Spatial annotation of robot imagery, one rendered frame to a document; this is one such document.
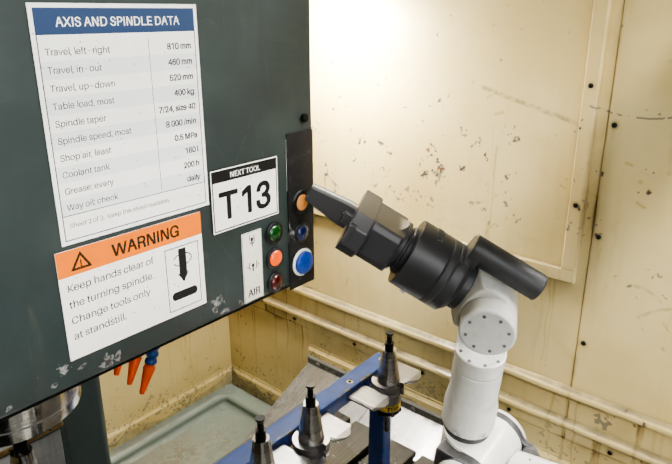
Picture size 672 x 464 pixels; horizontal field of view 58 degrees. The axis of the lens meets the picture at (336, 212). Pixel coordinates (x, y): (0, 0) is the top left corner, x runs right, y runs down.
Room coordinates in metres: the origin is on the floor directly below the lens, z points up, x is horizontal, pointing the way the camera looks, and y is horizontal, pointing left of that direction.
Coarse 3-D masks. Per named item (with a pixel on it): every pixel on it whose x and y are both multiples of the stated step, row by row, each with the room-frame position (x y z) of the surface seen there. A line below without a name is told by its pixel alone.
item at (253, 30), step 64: (0, 0) 0.48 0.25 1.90; (64, 0) 0.52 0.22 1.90; (128, 0) 0.56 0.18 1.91; (192, 0) 0.61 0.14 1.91; (256, 0) 0.68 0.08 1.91; (0, 64) 0.47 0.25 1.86; (256, 64) 0.67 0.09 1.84; (0, 128) 0.47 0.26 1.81; (256, 128) 0.67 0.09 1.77; (0, 192) 0.46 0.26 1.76; (0, 256) 0.46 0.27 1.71; (0, 320) 0.45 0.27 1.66; (192, 320) 0.59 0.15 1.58; (0, 384) 0.44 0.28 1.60; (64, 384) 0.48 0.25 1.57
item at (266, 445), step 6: (252, 438) 0.76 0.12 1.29; (252, 444) 0.76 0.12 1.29; (258, 444) 0.75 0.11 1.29; (264, 444) 0.75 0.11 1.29; (270, 444) 0.76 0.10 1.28; (252, 450) 0.75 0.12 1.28; (258, 450) 0.75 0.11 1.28; (264, 450) 0.75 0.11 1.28; (270, 450) 0.76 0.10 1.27; (252, 456) 0.75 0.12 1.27; (258, 456) 0.75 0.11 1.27; (264, 456) 0.75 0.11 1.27; (270, 456) 0.75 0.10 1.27; (252, 462) 0.75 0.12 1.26; (258, 462) 0.75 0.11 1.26; (264, 462) 0.75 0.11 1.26; (270, 462) 0.75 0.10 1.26
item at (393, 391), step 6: (372, 378) 1.02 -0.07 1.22; (402, 378) 1.02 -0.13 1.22; (372, 384) 1.01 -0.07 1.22; (378, 384) 1.00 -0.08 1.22; (402, 384) 1.00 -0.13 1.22; (378, 390) 0.99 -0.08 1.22; (384, 390) 0.99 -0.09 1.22; (390, 390) 0.98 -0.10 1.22; (396, 390) 0.99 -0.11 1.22; (402, 390) 1.01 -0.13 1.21; (390, 396) 0.99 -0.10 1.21; (396, 396) 0.99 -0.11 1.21
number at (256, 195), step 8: (264, 176) 0.68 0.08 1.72; (272, 176) 0.69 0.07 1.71; (240, 184) 0.65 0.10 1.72; (248, 184) 0.66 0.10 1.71; (256, 184) 0.67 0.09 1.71; (264, 184) 0.68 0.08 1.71; (272, 184) 0.69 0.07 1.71; (240, 192) 0.65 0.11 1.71; (248, 192) 0.66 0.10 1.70; (256, 192) 0.67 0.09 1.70; (264, 192) 0.68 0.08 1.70; (272, 192) 0.69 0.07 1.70; (240, 200) 0.65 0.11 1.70; (248, 200) 0.66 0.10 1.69; (256, 200) 0.67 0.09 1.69; (264, 200) 0.68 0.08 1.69; (272, 200) 0.69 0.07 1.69; (240, 208) 0.65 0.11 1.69; (248, 208) 0.66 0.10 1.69; (256, 208) 0.67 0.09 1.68; (264, 208) 0.68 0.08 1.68; (272, 208) 0.68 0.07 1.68; (240, 216) 0.65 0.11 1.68; (248, 216) 0.66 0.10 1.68
